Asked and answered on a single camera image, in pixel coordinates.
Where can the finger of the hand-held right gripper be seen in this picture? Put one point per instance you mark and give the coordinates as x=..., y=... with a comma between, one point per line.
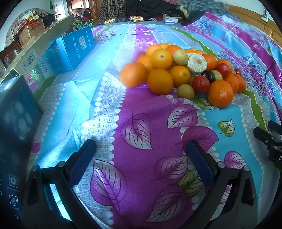
x=275, y=127
x=263, y=134

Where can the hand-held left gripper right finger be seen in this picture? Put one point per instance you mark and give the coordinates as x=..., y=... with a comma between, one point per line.
x=201, y=164

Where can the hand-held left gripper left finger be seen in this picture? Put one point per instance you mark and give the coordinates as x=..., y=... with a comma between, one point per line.
x=81, y=160

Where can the pile of oranges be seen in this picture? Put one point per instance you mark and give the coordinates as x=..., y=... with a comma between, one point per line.
x=159, y=81

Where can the black smartphone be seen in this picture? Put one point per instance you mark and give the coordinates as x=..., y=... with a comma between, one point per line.
x=277, y=107

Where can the floral printed bed sheet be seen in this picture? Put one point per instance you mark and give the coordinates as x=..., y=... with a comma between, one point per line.
x=141, y=136

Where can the red cherry tomato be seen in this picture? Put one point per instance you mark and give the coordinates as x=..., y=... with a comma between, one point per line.
x=237, y=71
x=223, y=70
x=201, y=84

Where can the black printed box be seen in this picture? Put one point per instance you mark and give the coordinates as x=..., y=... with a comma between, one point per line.
x=15, y=123

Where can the dark purple plum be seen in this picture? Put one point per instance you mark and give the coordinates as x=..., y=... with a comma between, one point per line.
x=209, y=76

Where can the peeled white sugarcane chunk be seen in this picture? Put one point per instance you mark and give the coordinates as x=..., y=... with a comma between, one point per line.
x=196, y=63

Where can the pile of mixed fruit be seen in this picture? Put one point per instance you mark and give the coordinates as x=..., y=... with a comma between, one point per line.
x=180, y=56

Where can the blue cardboard box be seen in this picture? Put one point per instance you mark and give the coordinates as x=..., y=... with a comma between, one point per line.
x=77, y=48

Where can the wooden headboard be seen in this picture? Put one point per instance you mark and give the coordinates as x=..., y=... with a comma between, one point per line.
x=249, y=17

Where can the long beige cardboard box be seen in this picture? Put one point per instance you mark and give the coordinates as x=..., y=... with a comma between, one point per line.
x=39, y=46

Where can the brown box with red print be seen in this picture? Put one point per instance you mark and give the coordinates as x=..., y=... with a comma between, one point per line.
x=24, y=37
x=36, y=26

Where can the navy blue garment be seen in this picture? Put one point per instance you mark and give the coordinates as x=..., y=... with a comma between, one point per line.
x=193, y=17

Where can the green vegetable bundle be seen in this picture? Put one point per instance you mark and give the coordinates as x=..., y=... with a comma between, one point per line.
x=84, y=23

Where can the blue plaid shirt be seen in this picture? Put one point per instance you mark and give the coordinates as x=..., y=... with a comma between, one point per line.
x=202, y=6

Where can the yellow snack packet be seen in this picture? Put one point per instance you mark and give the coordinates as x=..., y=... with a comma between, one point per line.
x=109, y=21

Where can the small blue white box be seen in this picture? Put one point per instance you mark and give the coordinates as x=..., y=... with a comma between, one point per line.
x=169, y=21

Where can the arched floral board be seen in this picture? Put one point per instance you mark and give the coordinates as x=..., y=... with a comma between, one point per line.
x=13, y=28

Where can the orange snack packet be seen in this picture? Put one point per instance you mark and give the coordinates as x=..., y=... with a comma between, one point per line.
x=136, y=18

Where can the brown plaid cloth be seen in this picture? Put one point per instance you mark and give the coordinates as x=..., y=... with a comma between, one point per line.
x=110, y=11

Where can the white door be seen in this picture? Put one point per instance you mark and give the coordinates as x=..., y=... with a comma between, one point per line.
x=59, y=8

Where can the pink cloth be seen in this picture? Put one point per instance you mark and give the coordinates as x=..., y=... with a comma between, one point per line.
x=171, y=1

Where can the dark clothes pile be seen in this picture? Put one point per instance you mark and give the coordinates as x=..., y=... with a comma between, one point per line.
x=149, y=8

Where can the white wall socket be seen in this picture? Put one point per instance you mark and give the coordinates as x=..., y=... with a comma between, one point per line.
x=264, y=15

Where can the dark wooden frame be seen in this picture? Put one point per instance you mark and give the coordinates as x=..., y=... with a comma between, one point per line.
x=8, y=55

